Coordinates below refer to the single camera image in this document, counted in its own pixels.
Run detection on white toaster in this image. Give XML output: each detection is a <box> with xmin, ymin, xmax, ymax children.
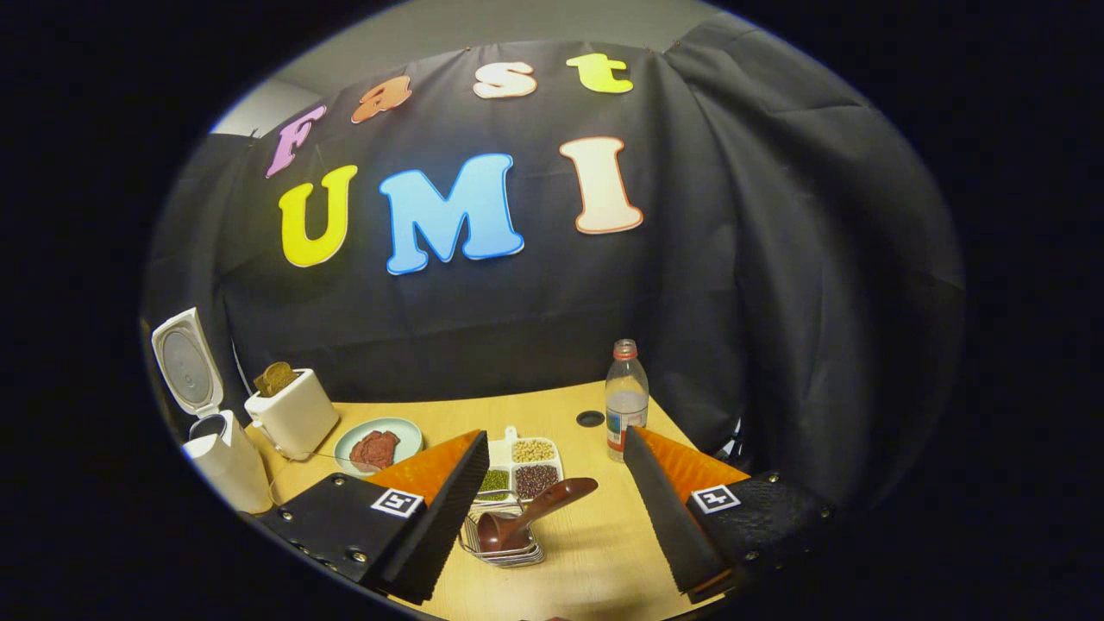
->
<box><xmin>244</xmin><ymin>368</ymin><xmax>341</xmax><ymax>461</ymax></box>

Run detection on white power cable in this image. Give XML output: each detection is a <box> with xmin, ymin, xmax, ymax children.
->
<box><xmin>230</xmin><ymin>341</ymin><xmax>254</xmax><ymax>408</ymax></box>

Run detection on clear plastic water bottle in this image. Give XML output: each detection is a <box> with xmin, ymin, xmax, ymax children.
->
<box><xmin>605</xmin><ymin>339</ymin><xmax>649</xmax><ymax>463</ymax></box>

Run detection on metal wire chopstick holder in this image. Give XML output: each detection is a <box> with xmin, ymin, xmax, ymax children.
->
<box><xmin>457</xmin><ymin>504</ymin><xmax>547</xmax><ymax>568</ymax></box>

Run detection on white divided dish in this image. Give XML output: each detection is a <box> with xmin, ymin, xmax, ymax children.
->
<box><xmin>472</xmin><ymin>426</ymin><xmax>567</xmax><ymax>506</ymax></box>

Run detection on pale green plate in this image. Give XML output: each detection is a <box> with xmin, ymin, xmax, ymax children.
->
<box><xmin>334</xmin><ymin>417</ymin><xmax>424</xmax><ymax>478</ymax></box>

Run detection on pile of dark red beans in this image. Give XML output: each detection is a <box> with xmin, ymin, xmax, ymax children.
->
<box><xmin>514</xmin><ymin>465</ymin><xmax>561</xmax><ymax>500</ymax></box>

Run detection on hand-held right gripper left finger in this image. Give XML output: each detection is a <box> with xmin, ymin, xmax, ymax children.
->
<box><xmin>254</xmin><ymin>430</ymin><xmax>490</xmax><ymax>606</ymax></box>

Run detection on brown wooden spoon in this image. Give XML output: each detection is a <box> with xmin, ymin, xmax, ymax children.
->
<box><xmin>477</xmin><ymin>477</ymin><xmax>599</xmax><ymax>554</ymax></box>

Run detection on black backdrop cloth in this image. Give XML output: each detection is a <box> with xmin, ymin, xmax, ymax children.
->
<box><xmin>142</xmin><ymin>13</ymin><xmax>965</xmax><ymax>518</ymax></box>

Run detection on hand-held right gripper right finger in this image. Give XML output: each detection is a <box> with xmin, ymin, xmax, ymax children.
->
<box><xmin>623</xmin><ymin>425</ymin><xmax>836</xmax><ymax>605</ymax></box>

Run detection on brown bread slice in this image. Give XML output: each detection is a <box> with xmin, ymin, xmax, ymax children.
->
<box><xmin>253</xmin><ymin>361</ymin><xmax>299</xmax><ymax>398</ymax></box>

